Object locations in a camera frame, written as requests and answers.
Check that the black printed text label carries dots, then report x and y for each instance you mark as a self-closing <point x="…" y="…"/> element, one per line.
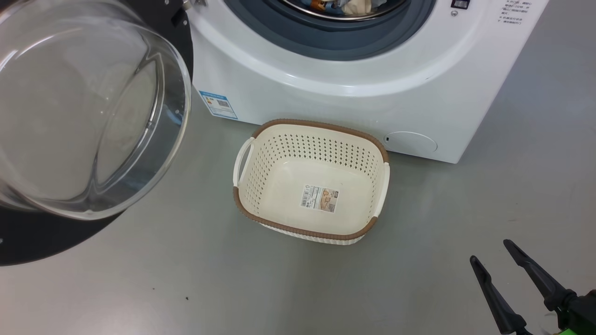
<point x="514" y="11"/>

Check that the blue energy label sticker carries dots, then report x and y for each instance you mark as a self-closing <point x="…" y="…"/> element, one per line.
<point x="219" y="105"/>

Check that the cream laundry basket brown rim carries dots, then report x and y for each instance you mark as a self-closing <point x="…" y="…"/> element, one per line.
<point x="279" y="186"/>

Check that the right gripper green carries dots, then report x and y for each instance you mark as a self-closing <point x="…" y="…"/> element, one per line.
<point x="582" y="311"/>

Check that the round white filter cover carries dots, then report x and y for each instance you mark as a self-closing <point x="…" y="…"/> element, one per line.
<point x="412" y="142"/>

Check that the black-rimmed glass washer door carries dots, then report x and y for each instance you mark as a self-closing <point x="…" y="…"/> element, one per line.
<point x="37" y="242"/>

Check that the white front-load washing machine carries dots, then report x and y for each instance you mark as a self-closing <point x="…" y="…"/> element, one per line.
<point x="326" y="102"/>

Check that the chrome door hinge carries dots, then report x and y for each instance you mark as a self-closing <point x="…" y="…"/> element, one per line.
<point x="193" y="3"/>

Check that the black door latch socket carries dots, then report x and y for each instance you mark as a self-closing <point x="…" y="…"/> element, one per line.
<point x="460" y="3"/>

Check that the stainless steel washing machine drum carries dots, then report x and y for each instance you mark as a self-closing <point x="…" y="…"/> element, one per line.
<point x="288" y="5"/>

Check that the paper basket label sticker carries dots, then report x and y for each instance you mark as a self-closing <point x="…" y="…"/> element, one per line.
<point x="319" y="198"/>

